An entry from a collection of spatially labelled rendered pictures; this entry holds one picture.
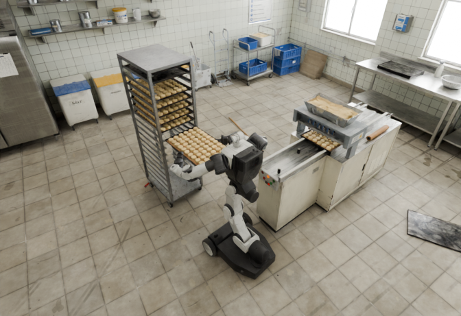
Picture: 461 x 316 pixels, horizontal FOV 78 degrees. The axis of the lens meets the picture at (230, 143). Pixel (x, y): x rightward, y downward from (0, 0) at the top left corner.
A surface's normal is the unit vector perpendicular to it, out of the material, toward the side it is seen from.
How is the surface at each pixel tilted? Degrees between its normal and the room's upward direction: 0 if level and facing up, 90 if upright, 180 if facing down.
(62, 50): 90
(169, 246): 0
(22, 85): 90
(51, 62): 90
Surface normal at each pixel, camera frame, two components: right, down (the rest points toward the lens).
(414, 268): 0.00, -0.81
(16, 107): 0.52, 0.49
